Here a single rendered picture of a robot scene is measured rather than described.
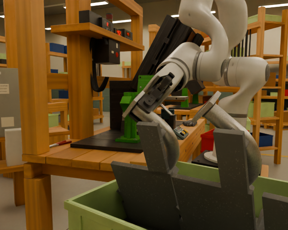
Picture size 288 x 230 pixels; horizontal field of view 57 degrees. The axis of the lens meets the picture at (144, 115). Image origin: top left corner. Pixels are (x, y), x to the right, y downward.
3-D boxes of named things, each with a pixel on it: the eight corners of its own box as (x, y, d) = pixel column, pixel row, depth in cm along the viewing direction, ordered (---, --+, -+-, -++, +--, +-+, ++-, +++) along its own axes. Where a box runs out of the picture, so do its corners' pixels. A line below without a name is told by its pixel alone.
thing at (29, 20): (142, 118, 264) (142, 17, 253) (37, 155, 124) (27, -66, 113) (134, 117, 267) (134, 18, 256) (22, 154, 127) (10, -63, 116)
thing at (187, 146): (204, 134, 246) (205, 118, 245) (162, 201, 106) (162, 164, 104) (189, 133, 251) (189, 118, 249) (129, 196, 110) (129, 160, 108)
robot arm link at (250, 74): (222, 113, 118) (228, 59, 116) (267, 118, 107) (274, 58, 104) (211, 114, 109) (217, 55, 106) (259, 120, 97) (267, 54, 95)
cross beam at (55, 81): (130, 87, 255) (130, 78, 254) (33, 89, 133) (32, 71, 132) (125, 87, 256) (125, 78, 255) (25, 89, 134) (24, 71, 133)
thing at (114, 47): (120, 64, 183) (120, 42, 181) (109, 62, 167) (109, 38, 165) (104, 65, 187) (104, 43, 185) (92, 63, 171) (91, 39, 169)
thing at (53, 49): (104, 122, 865) (103, 51, 839) (51, 135, 640) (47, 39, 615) (89, 121, 885) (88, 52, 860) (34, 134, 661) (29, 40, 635)
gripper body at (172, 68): (150, 80, 71) (130, 100, 62) (170, 52, 64) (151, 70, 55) (171, 98, 71) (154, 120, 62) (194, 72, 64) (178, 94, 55)
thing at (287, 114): (287, 124, 822) (288, 110, 817) (310, 128, 747) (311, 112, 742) (255, 126, 786) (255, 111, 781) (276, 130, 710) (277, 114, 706)
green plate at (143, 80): (156, 109, 175) (158, 78, 178) (152, 107, 167) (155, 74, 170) (139, 109, 178) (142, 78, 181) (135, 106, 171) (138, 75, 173)
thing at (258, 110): (251, 167, 392) (259, -2, 365) (181, 138, 609) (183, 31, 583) (280, 164, 409) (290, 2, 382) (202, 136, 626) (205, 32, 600)
